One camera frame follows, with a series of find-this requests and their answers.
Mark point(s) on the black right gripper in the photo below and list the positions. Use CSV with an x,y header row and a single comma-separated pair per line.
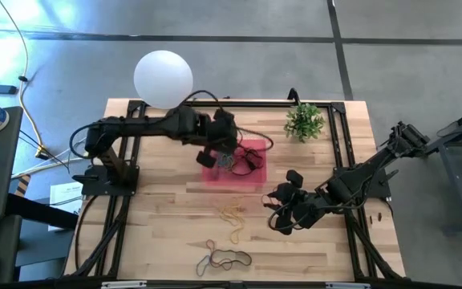
x,y
301,208

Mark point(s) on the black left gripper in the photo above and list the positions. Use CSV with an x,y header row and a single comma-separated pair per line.
x,y
221,132

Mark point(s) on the red rubber band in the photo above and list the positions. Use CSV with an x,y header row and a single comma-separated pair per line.
x,y
264,198

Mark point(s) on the large teal-grey rubber band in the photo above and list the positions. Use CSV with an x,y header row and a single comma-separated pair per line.
x,y
223,160

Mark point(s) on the green rubber band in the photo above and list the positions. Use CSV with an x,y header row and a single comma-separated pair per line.
x,y
231,162

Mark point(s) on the yellow rubber band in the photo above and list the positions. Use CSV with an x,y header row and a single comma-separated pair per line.
x,y
231,214
239,230

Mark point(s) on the red-brown rubber band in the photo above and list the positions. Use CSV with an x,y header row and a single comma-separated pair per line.
x,y
207,245

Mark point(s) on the blue rubber band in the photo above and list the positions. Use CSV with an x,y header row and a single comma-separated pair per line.
x,y
197,269

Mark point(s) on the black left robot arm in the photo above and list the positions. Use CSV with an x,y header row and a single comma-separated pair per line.
x,y
143,126

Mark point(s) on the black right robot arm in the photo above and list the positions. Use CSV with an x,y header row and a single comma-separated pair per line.
x,y
355,180

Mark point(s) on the pink translucent plastic bin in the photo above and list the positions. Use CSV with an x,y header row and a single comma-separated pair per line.
x,y
255,180

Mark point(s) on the white globe lamp black base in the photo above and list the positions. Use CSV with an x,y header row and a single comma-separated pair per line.
x,y
163,78

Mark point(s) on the small potted green plant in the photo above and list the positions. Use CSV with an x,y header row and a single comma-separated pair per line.
x,y
304,120

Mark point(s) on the white paper sheet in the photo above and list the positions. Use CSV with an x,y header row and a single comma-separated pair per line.
x,y
64,192

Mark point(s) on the grey side table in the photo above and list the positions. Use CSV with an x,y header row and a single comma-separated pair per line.
x,y
449,188

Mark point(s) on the black metal table frame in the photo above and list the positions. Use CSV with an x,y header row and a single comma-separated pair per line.
x,y
255,103

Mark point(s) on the black frame clamp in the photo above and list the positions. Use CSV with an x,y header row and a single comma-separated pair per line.
x,y
294,96

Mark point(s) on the silver metal bracket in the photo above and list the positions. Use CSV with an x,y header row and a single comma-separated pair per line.
x,y
122,284
347,286

